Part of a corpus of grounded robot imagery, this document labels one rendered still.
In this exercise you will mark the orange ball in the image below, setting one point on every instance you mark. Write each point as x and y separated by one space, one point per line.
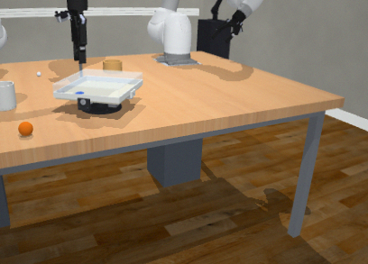
25 128

